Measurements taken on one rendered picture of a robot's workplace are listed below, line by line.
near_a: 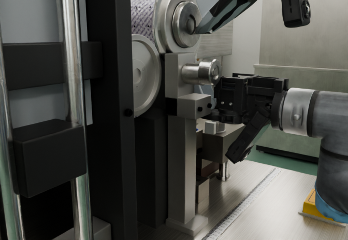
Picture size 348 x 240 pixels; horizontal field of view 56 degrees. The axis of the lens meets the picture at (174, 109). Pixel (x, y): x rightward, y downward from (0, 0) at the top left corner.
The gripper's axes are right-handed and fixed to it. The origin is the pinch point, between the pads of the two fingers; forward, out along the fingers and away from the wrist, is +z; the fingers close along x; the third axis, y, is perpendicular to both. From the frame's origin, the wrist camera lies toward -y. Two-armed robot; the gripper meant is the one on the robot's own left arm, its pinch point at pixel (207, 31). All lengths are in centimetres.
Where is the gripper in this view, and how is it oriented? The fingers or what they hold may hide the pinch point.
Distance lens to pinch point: 57.3
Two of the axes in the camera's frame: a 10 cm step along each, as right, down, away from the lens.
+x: -5.8, 1.9, -8.0
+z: -6.3, 5.3, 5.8
